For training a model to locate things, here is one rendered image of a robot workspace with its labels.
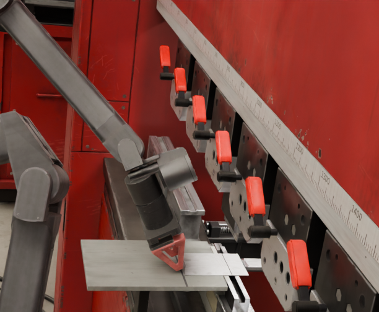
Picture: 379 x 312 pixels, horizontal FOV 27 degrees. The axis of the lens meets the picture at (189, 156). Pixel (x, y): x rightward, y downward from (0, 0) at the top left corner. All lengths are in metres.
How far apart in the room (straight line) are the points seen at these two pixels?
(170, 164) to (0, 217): 2.55
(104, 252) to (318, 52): 0.69
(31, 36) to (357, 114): 0.73
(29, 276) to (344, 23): 0.51
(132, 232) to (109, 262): 0.40
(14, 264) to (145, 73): 1.30
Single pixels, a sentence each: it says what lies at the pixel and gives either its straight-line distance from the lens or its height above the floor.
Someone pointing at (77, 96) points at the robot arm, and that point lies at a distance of 1.43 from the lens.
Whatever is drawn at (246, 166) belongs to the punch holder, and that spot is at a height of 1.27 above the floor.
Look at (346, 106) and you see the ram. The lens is 0.94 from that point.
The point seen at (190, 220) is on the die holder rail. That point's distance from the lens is 1.86.
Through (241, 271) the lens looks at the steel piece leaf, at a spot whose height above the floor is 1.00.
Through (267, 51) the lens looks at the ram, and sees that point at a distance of 1.24.
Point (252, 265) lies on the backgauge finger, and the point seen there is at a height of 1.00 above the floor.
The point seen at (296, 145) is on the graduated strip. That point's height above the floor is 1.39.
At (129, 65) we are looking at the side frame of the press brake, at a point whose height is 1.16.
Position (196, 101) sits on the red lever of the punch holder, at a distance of 1.52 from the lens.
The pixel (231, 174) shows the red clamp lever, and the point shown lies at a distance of 1.30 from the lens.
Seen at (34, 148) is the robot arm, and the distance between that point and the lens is 1.02.
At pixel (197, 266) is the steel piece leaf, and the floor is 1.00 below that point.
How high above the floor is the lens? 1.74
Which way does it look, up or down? 21 degrees down
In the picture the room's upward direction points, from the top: 7 degrees clockwise
